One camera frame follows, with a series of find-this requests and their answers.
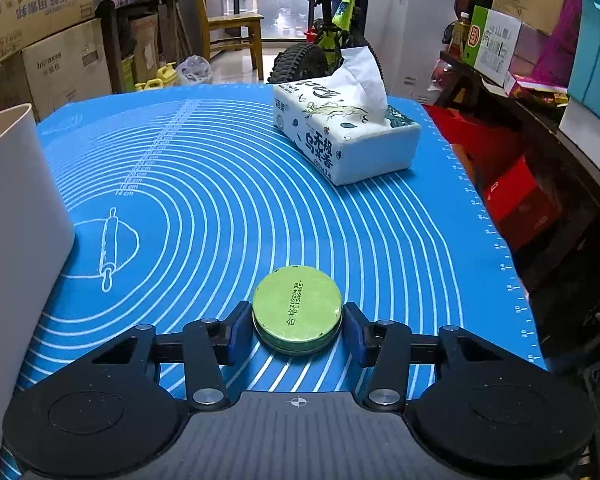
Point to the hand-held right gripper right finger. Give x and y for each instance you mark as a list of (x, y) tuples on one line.
[(355, 334)]

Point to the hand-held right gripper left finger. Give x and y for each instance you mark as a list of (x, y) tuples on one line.
[(239, 334)]

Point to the green round tin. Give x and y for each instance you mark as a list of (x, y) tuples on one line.
[(297, 305)]

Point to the beige plastic storage basket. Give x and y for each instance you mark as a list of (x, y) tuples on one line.
[(20, 220)]

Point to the blue silicone baking mat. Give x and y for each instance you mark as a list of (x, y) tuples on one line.
[(230, 185)]

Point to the white tissue pack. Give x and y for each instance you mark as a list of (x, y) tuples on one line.
[(345, 130)]

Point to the red gift boxes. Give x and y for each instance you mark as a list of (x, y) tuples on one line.
[(510, 190)]

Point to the yellow plastic jug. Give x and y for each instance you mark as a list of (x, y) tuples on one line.
[(147, 85), (166, 76)]

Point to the translucent plastic bag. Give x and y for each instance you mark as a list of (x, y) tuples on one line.
[(195, 71)]

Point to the black and green bicycle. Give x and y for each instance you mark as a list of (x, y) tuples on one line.
[(325, 45)]

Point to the white chest freezer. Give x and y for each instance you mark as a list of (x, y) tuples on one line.
[(415, 35)]

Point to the wooden chair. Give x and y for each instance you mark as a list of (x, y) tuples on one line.
[(230, 25)]

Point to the large closed cardboard box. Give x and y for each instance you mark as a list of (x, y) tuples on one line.
[(65, 70)]

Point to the green and white box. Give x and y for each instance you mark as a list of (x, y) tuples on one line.
[(495, 45)]

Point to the dark wooden side table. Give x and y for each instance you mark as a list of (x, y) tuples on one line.
[(130, 5)]

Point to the pink purple gift bag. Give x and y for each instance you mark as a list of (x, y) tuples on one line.
[(557, 45)]

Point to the teal plastic bin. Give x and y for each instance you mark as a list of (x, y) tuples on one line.
[(597, 55)]

